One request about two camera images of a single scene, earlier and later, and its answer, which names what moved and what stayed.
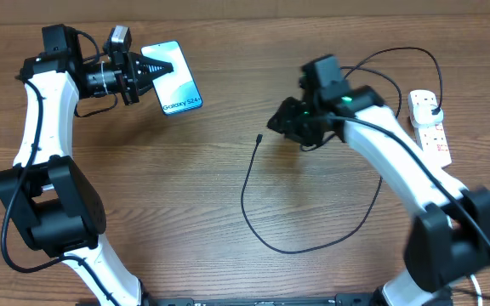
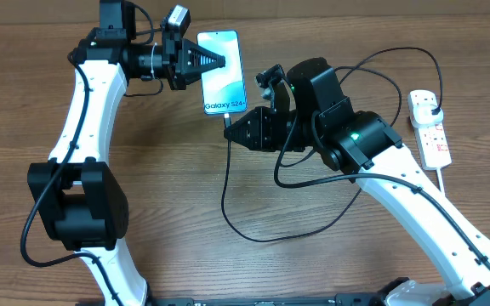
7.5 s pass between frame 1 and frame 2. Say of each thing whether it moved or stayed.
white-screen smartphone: moved
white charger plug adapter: stayed
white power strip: stayed
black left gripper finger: moved
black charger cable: moved
